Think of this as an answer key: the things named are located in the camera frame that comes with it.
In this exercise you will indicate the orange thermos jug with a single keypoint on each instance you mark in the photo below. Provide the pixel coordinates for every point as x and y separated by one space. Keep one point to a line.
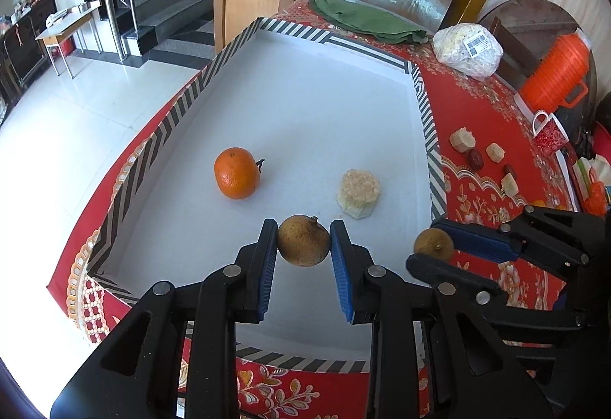
558 75

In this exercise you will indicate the black bag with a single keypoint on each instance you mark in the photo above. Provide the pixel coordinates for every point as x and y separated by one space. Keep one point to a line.
580 123

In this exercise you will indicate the green cloth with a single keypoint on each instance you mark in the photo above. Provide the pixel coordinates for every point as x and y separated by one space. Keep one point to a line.
363 18

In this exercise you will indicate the white plastic bag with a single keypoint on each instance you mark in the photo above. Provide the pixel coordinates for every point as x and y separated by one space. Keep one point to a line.
468 49

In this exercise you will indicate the dark wooden sideboard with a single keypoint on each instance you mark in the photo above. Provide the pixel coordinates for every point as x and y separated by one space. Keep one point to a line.
28 32

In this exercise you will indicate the small pale sugarcane piece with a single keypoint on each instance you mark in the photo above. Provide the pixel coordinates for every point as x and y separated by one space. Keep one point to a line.
495 151
463 140
510 184

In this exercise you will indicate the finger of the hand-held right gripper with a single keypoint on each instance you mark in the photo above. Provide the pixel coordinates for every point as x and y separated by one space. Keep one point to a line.
477 240
458 273

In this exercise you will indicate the red floral tablecloth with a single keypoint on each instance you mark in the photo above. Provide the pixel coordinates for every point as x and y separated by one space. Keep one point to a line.
477 85

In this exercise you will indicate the red date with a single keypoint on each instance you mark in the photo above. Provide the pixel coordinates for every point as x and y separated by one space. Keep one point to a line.
510 169
476 159

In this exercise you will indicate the tissue pack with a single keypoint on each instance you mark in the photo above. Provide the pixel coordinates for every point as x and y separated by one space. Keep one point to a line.
586 170

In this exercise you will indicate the orange mandarin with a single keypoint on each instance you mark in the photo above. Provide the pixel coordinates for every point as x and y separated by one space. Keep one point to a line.
236 174

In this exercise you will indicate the striped white tray box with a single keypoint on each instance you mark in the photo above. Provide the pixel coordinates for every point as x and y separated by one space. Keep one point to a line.
310 113

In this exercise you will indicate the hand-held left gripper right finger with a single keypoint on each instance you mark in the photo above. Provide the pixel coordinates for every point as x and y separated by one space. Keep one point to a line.
341 278

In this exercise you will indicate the red patterned mug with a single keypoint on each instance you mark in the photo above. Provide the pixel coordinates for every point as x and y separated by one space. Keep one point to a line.
550 136

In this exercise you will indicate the brown round fruit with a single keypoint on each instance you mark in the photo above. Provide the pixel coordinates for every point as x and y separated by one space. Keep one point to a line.
431 244
303 241

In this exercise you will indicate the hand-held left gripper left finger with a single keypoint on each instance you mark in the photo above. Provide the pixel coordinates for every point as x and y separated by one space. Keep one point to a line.
267 278

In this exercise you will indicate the small white desk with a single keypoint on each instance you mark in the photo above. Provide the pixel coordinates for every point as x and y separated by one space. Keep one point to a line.
62 25

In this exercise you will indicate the dark wooden chair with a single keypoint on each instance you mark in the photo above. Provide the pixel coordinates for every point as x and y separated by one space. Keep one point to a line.
518 56

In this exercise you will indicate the round brown tabletop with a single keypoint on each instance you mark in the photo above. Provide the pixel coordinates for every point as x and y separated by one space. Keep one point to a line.
530 15

